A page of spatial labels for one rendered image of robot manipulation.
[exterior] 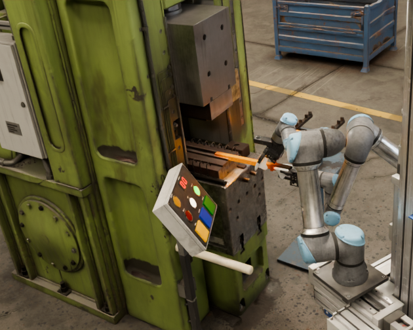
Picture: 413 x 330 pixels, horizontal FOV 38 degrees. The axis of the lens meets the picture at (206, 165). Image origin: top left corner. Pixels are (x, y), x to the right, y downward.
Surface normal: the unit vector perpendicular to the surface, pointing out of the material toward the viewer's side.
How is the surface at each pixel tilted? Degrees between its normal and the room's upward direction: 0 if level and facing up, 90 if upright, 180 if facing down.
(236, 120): 90
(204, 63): 90
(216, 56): 90
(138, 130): 89
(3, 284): 0
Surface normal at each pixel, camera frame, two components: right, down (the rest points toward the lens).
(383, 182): -0.11, -0.86
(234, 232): 0.82, 0.19
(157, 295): -0.55, 0.47
